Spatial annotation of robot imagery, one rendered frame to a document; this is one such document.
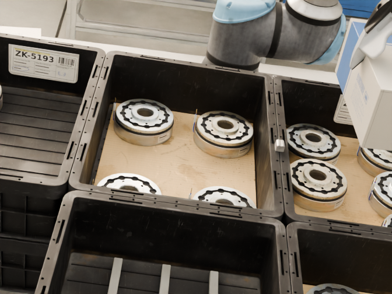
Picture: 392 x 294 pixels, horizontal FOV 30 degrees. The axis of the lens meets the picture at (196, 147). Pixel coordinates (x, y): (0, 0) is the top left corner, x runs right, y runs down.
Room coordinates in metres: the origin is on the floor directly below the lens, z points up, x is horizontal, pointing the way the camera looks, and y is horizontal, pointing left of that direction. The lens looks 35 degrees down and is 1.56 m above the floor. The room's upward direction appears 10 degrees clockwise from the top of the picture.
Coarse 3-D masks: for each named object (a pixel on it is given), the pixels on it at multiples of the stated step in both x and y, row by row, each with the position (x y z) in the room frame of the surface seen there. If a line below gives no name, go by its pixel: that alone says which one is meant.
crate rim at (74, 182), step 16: (112, 64) 1.11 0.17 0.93; (176, 64) 1.14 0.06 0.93; (192, 64) 1.15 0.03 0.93; (272, 80) 1.15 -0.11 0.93; (96, 96) 0.99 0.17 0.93; (272, 96) 1.09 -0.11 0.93; (96, 112) 0.95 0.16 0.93; (272, 112) 1.04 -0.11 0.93; (272, 128) 0.99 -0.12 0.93; (80, 144) 0.86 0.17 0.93; (272, 144) 0.95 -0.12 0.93; (80, 160) 0.84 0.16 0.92; (272, 160) 0.90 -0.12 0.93; (80, 176) 0.78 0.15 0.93; (272, 176) 0.86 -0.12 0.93; (96, 192) 0.76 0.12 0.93; (112, 192) 0.76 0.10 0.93; (128, 192) 0.77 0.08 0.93; (144, 192) 0.77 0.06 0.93; (272, 192) 0.83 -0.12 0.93; (208, 208) 0.77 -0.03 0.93; (224, 208) 0.77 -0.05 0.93; (240, 208) 0.78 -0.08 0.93; (256, 208) 0.78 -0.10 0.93
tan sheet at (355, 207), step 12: (348, 144) 1.14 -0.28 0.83; (348, 156) 1.10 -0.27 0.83; (348, 168) 1.06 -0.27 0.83; (360, 168) 1.07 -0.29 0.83; (348, 180) 1.03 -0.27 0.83; (360, 180) 1.03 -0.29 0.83; (372, 180) 1.04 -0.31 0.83; (348, 192) 0.99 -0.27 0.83; (360, 192) 1.00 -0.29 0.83; (348, 204) 0.96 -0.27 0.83; (360, 204) 0.97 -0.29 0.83; (324, 216) 0.92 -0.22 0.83; (336, 216) 0.92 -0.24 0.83; (348, 216) 0.93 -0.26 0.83; (360, 216) 0.93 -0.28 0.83; (372, 216) 0.94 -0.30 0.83
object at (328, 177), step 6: (306, 168) 0.99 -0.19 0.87; (312, 168) 0.99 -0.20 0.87; (318, 168) 0.99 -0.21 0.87; (306, 174) 0.97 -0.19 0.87; (324, 174) 0.98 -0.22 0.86; (330, 174) 0.98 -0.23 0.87; (306, 180) 0.96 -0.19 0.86; (312, 180) 0.96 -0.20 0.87; (318, 180) 0.96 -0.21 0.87; (324, 180) 0.96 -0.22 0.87; (330, 180) 0.97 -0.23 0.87
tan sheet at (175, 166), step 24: (192, 120) 1.13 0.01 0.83; (120, 144) 1.01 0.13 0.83; (168, 144) 1.04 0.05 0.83; (192, 144) 1.05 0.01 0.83; (120, 168) 0.95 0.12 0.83; (144, 168) 0.96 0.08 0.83; (168, 168) 0.97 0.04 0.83; (192, 168) 0.98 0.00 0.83; (216, 168) 0.99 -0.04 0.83; (240, 168) 1.01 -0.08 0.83; (168, 192) 0.91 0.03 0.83; (192, 192) 0.92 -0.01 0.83
